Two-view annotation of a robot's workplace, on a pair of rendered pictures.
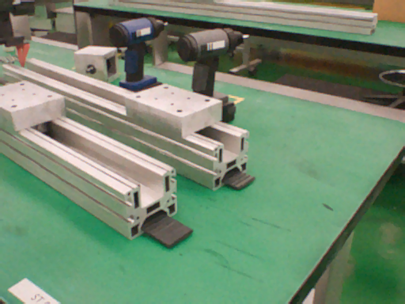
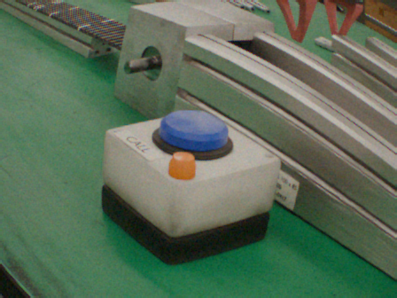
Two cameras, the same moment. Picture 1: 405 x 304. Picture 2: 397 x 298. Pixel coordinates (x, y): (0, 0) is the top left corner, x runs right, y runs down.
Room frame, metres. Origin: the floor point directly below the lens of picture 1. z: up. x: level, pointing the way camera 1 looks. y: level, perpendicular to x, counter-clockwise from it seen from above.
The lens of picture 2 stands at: (0.42, 0.60, 1.07)
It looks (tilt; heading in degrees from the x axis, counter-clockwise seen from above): 25 degrees down; 7
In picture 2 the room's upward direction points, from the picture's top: 8 degrees clockwise
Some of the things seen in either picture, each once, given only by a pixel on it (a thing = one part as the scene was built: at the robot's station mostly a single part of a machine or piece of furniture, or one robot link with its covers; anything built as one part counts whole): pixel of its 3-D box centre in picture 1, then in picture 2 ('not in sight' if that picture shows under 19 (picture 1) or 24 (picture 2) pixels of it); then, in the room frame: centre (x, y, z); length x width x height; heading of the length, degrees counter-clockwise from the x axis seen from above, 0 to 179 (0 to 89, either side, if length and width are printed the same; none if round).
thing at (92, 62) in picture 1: (95, 66); not in sight; (1.31, 0.34, 0.83); 0.11 x 0.10 x 0.10; 162
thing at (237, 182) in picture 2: not in sight; (198, 183); (0.92, 0.66, 0.81); 0.10 x 0.08 x 0.06; 138
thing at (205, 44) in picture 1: (217, 76); not in sight; (0.99, -0.03, 0.89); 0.20 x 0.08 x 0.22; 130
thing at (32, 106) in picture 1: (21, 110); not in sight; (0.82, 0.37, 0.87); 0.16 x 0.11 x 0.07; 48
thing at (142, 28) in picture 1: (145, 60); not in sight; (1.14, 0.16, 0.89); 0.20 x 0.08 x 0.22; 145
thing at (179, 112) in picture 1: (172, 114); not in sight; (0.79, 0.06, 0.87); 0.16 x 0.11 x 0.07; 48
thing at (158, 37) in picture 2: not in sight; (183, 55); (1.11, 0.71, 0.83); 0.12 x 0.09 x 0.10; 138
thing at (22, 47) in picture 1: (15, 52); (331, 11); (1.30, 0.57, 0.87); 0.07 x 0.07 x 0.09; 47
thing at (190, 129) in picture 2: not in sight; (192, 136); (0.91, 0.67, 0.84); 0.04 x 0.04 x 0.02
